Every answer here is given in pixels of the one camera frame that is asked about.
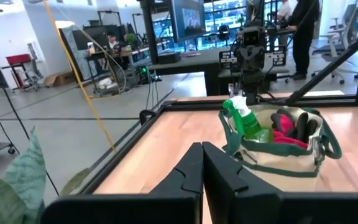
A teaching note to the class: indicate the grey office chair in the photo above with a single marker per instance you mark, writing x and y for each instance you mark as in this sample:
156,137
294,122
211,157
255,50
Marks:
337,46

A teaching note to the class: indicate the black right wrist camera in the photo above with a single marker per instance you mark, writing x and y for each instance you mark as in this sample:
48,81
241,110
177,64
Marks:
252,37

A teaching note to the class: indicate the beige green gardening bag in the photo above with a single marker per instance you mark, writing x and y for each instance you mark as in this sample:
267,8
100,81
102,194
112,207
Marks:
284,165

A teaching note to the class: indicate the black monitor stand post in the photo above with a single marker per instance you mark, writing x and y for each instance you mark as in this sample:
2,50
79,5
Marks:
149,31

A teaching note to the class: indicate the red black gardening glove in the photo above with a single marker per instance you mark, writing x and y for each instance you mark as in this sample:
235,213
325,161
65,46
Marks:
283,124

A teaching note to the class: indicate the red topped stand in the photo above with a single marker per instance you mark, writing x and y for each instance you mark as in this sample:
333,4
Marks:
18,59

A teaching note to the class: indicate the blue screen monitor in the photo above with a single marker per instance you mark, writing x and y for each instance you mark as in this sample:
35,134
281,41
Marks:
188,18

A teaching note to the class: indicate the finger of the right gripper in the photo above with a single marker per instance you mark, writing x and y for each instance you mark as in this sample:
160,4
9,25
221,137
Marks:
244,60
260,60

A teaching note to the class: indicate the person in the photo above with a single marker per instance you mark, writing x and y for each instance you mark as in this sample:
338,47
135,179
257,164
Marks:
112,40
285,12
303,37

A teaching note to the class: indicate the black box on desk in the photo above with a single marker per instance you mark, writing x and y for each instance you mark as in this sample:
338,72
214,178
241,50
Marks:
169,58

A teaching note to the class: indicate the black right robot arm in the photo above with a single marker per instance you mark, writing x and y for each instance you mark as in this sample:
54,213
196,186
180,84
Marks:
252,87

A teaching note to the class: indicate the grey desk cart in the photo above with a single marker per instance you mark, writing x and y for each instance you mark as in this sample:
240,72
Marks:
194,62

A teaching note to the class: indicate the large dark display panel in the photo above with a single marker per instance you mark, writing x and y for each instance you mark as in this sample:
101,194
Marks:
79,53

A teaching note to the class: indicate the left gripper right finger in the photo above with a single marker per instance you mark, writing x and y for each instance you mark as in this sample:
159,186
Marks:
225,177

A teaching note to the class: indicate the green spray bottle white trigger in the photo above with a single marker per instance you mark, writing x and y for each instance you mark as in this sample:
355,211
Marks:
250,124

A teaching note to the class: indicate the cardboard box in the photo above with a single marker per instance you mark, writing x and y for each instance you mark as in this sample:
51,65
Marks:
59,79

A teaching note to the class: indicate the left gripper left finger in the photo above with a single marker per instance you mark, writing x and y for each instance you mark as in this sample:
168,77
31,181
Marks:
188,174

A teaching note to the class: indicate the snake plant in white pot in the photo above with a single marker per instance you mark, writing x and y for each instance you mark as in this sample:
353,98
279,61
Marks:
20,180

